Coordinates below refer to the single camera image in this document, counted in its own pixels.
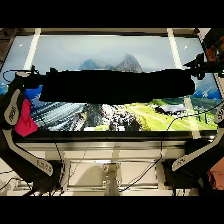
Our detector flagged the black trousers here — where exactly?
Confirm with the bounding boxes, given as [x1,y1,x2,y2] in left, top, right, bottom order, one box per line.
[38,67,196,105]

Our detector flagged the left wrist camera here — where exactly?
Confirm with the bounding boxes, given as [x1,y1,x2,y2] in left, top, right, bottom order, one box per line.
[28,64,41,88]

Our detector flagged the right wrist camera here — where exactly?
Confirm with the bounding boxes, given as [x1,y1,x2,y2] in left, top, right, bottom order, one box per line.
[193,52,207,81]

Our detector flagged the red-brown garment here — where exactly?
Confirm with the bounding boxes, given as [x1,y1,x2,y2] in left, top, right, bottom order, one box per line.
[207,165,224,192]

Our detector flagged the black cable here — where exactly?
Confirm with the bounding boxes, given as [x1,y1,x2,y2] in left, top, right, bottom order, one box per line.
[119,101,224,193]
[39,111,65,165]

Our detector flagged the pink garment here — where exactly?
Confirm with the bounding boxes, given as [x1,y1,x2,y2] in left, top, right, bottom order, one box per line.
[13,97,40,138]

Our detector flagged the silver frame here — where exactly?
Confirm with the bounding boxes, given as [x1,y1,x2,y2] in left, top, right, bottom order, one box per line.
[0,139,224,197]

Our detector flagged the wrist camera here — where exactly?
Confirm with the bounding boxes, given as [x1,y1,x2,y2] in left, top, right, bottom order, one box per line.
[193,52,207,81]
[28,64,41,88]

